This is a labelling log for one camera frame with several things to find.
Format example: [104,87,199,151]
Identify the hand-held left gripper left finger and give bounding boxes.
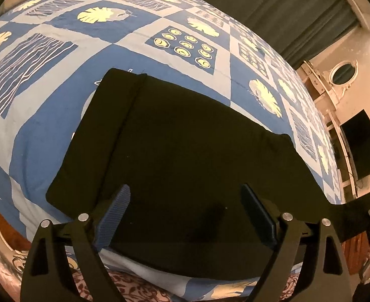
[20,184,132,302]

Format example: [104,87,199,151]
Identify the black pants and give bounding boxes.
[45,67,370,282]

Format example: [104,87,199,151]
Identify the cream television cabinet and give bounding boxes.
[321,108,360,202]

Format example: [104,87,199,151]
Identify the black television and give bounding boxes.
[340,109,370,180]

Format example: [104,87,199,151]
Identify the person's right hand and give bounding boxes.
[359,248,370,287]

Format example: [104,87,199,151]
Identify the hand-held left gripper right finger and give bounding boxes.
[240,183,353,302]

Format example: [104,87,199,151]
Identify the oval vanity mirror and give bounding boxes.
[330,60,359,85]

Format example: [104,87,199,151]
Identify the cream dressing table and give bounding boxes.
[300,60,334,110]

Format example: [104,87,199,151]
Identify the dark green curtain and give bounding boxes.
[182,0,366,70]

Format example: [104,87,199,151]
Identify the blue leaf patterned bedsheet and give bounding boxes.
[0,0,343,301]

